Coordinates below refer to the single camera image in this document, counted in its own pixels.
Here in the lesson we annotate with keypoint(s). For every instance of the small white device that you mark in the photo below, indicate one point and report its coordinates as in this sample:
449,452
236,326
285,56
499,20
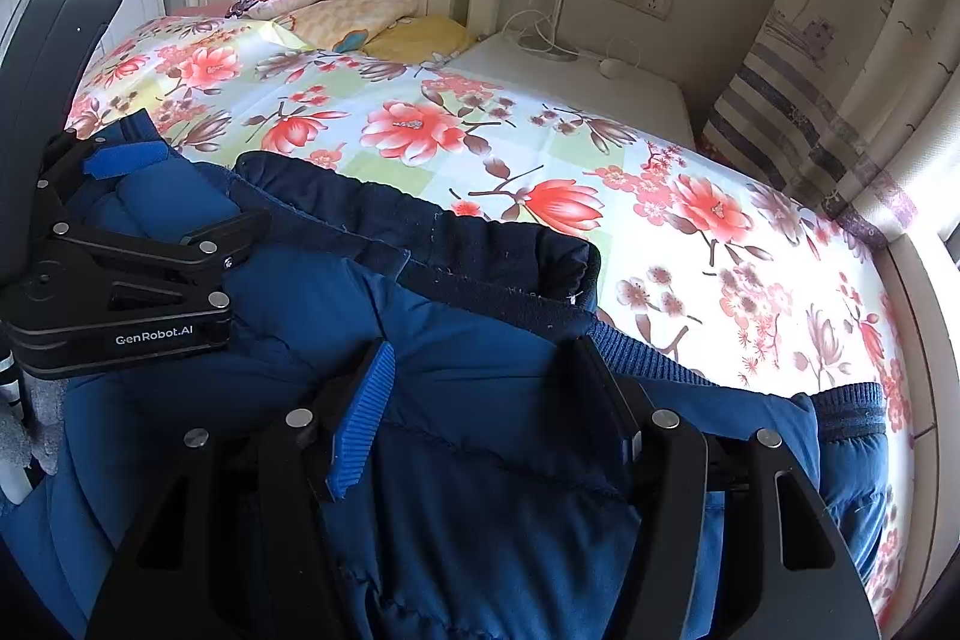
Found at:
613,68

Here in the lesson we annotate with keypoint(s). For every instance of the floral quilt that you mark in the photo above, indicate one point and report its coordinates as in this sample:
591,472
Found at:
525,160

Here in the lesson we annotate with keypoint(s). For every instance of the cream orange patterned pillow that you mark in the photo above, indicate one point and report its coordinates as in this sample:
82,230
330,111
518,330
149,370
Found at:
352,10

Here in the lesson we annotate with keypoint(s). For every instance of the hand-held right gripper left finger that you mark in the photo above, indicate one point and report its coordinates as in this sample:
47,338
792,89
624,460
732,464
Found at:
364,415

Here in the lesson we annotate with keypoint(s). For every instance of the blue quilted jacket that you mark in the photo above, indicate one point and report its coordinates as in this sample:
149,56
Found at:
465,535

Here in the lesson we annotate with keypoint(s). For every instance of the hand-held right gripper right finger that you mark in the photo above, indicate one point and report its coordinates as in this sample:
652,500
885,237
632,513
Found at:
611,415

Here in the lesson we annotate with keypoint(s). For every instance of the white nightstand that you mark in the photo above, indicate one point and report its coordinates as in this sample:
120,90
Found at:
600,100

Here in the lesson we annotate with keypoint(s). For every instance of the printed striped curtain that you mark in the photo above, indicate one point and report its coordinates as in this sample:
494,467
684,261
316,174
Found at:
825,85

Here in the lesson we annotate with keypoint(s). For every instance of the person's left forearm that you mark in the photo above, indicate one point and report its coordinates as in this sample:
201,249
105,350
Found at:
41,430

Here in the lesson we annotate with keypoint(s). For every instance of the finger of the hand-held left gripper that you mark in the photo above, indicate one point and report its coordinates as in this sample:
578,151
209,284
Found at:
217,235
124,158

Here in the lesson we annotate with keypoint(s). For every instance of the yellow pillow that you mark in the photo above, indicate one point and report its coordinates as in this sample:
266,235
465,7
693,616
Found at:
420,36

